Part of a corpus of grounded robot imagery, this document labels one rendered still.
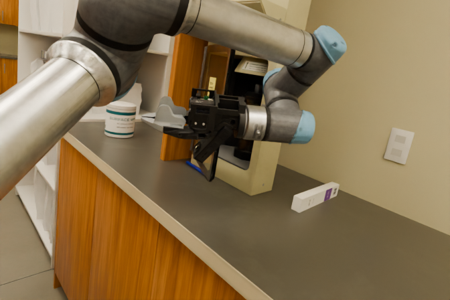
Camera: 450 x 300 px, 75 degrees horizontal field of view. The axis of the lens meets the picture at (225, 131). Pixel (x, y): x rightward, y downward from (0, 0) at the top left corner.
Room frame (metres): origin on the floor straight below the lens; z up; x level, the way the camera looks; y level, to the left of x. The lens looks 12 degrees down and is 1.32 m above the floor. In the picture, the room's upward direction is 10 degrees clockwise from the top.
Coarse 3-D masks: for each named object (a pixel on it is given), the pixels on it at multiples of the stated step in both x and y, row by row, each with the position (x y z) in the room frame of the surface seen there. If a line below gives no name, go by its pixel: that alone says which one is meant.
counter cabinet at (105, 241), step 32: (64, 160) 1.35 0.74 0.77; (64, 192) 1.33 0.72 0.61; (96, 192) 1.07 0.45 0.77; (64, 224) 1.31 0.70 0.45; (96, 224) 1.05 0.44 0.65; (128, 224) 0.88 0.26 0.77; (160, 224) 0.75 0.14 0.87; (64, 256) 1.29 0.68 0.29; (96, 256) 1.03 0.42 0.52; (128, 256) 0.86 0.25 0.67; (160, 256) 0.74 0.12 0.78; (192, 256) 0.65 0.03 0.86; (64, 288) 1.27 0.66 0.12; (96, 288) 1.01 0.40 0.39; (128, 288) 0.85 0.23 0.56; (160, 288) 0.73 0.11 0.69; (192, 288) 0.64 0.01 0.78; (224, 288) 0.57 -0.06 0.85
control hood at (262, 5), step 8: (232, 0) 0.88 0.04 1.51; (240, 0) 0.86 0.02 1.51; (248, 0) 0.83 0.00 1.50; (256, 0) 0.81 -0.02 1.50; (264, 0) 0.81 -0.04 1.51; (256, 8) 0.83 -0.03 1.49; (264, 8) 0.82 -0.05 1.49; (272, 8) 0.84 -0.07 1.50; (280, 8) 0.86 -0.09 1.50; (272, 16) 0.84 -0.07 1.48; (280, 16) 0.87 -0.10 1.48
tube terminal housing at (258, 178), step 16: (272, 0) 0.93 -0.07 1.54; (288, 0) 0.89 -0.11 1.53; (304, 0) 0.94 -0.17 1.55; (288, 16) 0.89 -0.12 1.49; (304, 16) 0.95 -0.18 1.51; (272, 64) 0.90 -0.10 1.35; (256, 144) 0.90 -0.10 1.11; (272, 144) 0.93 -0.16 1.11; (192, 160) 1.10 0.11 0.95; (256, 160) 0.89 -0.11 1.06; (272, 160) 0.94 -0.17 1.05; (224, 176) 0.98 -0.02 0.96; (240, 176) 0.93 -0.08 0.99; (256, 176) 0.89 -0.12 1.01; (272, 176) 0.96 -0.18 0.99; (256, 192) 0.91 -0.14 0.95
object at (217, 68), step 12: (216, 48) 0.95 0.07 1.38; (228, 48) 0.83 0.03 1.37; (216, 60) 0.93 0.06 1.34; (228, 60) 0.81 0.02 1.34; (204, 72) 1.06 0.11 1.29; (216, 72) 0.91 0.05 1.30; (228, 72) 0.81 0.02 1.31; (204, 84) 1.04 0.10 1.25; (216, 84) 0.89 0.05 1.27; (204, 168) 0.88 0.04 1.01
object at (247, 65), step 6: (246, 60) 1.01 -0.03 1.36; (252, 60) 1.00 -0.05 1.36; (258, 60) 0.99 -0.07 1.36; (264, 60) 0.99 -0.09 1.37; (240, 66) 1.01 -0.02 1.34; (246, 66) 0.99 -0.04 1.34; (252, 66) 0.98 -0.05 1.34; (258, 66) 0.98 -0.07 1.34; (264, 66) 0.98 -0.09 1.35; (246, 72) 0.98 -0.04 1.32; (252, 72) 0.97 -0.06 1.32; (258, 72) 0.97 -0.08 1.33; (264, 72) 0.97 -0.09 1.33
